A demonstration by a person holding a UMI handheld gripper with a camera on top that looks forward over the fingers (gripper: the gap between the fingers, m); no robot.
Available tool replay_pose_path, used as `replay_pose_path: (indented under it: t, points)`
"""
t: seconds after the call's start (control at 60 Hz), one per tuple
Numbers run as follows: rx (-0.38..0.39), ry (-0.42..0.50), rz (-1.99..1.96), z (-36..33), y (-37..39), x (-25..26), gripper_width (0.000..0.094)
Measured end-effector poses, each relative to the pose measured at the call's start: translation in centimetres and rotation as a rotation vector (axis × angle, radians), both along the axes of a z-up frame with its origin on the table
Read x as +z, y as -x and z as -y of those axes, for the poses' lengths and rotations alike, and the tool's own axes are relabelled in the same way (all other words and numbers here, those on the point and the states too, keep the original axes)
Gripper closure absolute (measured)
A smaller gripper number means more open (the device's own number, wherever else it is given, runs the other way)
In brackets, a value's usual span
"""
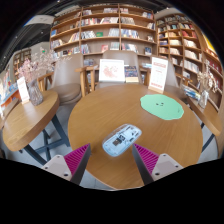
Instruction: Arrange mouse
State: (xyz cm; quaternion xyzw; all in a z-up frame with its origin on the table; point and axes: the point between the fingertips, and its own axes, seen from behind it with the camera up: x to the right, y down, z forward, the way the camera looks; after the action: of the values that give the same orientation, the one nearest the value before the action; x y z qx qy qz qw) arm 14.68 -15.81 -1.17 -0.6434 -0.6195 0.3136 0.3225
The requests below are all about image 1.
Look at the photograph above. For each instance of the round wooden side table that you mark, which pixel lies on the round wooden side table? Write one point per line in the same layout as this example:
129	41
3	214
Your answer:
30	118
208	116

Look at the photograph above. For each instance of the white framed picture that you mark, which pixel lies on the white framed picture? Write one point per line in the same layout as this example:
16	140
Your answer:
112	70

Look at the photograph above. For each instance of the wide wooden bookshelf unit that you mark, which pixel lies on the wide wooden bookshelf unit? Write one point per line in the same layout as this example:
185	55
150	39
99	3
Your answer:
100	28

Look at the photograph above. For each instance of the stack of blue books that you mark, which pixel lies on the stack of blue books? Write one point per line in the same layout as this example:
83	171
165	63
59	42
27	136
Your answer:
146	65

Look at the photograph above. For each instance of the distant wooden bookshelf unit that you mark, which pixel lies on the distant wooden bookshelf unit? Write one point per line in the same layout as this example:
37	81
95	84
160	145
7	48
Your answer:
21	61

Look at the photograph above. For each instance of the green blob-shaped mouse pad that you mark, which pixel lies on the green blob-shaped mouse pad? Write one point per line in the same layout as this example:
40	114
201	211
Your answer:
161	107

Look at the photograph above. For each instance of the glass vase dried flowers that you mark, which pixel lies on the glass vase dried flowers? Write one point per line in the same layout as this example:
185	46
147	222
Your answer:
203	98

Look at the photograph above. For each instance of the small white sign card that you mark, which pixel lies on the small white sign card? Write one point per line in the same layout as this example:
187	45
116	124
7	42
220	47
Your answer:
23	90

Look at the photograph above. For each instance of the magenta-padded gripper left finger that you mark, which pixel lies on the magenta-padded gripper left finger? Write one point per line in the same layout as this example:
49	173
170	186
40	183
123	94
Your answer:
75	159

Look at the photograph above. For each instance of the beige armchair wooden arms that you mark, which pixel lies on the beige armchair wooden arms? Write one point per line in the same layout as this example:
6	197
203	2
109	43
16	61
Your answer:
118	55
171	78
68	75

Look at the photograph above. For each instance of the low book display stand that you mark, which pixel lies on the low book display stand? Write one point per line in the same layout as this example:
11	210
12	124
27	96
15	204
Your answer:
8	88

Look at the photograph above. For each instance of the glass vase pink flowers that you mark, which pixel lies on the glass vase pink flowers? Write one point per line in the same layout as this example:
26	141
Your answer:
34	92

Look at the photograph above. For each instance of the transparent computer mouse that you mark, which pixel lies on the transparent computer mouse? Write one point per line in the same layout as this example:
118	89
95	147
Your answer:
121	140

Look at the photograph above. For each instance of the white sign card wooden base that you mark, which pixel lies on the white sign card wooden base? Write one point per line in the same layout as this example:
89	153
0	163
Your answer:
158	73

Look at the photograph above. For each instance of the white ceiling panel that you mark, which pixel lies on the white ceiling panel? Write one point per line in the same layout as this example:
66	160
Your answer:
41	20

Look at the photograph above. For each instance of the stack of colourful books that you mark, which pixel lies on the stack of colourful books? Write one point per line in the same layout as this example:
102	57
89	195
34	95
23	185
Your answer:
191	93

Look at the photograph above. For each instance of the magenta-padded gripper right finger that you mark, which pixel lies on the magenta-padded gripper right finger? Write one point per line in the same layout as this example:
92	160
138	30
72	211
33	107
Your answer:
148	159

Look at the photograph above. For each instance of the dark cover book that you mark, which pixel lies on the dark cover book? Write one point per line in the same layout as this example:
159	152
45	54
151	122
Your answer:
131	73

